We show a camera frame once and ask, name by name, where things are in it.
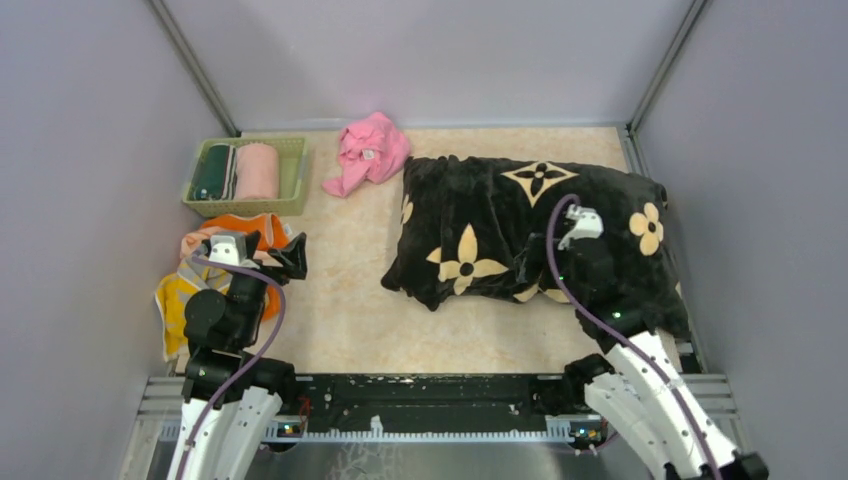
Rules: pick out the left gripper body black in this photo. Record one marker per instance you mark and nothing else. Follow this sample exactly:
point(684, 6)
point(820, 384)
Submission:
point(248, 281)

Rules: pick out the black floral pillow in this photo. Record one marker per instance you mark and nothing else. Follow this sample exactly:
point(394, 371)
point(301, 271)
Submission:
point(478, 226)

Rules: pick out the grey yellow duck towel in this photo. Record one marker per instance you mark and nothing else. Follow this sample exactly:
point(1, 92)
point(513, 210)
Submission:
point(172, 295)

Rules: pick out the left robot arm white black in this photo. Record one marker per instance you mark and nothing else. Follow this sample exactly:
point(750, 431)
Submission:
point(229, 395)

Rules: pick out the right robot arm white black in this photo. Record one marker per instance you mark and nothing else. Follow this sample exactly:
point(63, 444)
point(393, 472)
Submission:
point(632, 385)

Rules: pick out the orange peach towel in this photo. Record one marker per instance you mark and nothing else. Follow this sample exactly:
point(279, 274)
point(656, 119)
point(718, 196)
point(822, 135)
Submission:
point(262, 232)

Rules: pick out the rolled peach towel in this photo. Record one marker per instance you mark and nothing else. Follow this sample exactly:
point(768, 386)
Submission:
point(257, 172)

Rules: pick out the green plastic basket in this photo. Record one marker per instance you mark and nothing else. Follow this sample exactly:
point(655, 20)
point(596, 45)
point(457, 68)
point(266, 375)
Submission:
point(292, 179)

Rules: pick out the rolled dark green towel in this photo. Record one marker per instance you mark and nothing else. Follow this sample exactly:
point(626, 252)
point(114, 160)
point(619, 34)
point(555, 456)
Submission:
point(215, 175)

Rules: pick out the pink towel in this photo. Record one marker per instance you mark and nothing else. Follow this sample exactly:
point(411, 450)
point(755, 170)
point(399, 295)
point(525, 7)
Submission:
point(372, 149)

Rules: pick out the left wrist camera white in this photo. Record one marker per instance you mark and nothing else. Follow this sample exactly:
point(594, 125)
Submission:
point(228, 248)

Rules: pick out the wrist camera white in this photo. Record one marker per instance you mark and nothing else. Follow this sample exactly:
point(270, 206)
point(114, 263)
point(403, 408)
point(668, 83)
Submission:
point(581, 223)
point(228, 248)

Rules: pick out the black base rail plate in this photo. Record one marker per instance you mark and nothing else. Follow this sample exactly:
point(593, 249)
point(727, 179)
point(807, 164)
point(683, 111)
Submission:
point(410, 405)

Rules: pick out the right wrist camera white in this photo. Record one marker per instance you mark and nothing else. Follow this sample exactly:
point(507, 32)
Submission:
point(581, 223)

